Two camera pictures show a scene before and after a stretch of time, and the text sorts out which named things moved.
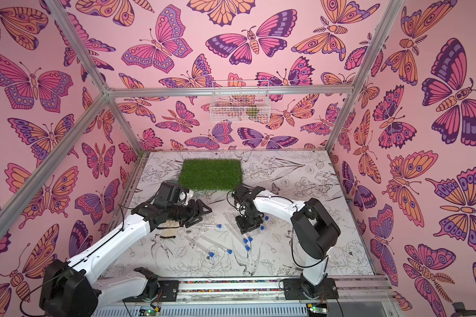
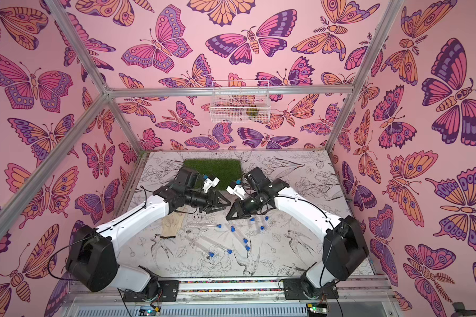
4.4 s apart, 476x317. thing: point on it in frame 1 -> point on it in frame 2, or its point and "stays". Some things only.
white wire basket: (240, 102) stays
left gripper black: (193, 212) -> (215, 209)
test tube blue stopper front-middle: (215, 244) stays
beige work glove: (168, 228) stays
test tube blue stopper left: (219, 225) stays
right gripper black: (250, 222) -> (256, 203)
